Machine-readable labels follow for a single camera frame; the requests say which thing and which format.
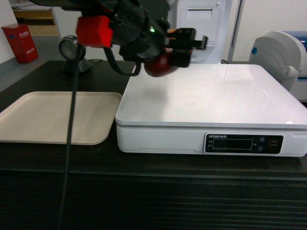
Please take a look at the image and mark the black hanging cable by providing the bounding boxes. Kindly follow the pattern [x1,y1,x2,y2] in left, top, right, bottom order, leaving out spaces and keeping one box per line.
[58,43,81,230]

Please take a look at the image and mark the red camera mount block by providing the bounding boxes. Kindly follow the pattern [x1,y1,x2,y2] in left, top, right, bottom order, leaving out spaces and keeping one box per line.
[76,15,113,48]

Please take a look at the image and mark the beige plastic tray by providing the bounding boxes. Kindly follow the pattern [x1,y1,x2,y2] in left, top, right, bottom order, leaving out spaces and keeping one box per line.
[0,92,122,145]

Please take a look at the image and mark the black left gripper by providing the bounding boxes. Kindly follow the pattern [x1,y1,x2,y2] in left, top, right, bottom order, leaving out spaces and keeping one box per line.
[165,28,208,68]

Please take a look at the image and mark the dark red mango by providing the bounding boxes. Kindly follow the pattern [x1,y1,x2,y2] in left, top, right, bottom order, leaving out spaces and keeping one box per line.
[144,48,178,77]

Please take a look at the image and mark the white blue label printer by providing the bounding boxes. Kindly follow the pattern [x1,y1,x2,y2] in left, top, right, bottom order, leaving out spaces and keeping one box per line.
[249,31,307,102]

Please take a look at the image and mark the white POS terminal stand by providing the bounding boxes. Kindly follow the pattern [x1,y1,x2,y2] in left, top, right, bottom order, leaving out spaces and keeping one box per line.
[167,0,239,64]

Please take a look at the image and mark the black barcode scanner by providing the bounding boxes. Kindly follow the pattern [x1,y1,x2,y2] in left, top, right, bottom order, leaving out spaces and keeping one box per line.
[59,35,92,74]

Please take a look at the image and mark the red fire equipment box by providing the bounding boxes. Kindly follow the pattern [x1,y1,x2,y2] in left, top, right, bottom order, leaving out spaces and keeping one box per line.
[2,23,38,64]

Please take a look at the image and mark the white checkout scale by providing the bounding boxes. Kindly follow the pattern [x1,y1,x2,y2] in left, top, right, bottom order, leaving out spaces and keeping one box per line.
[116,64,307,157]

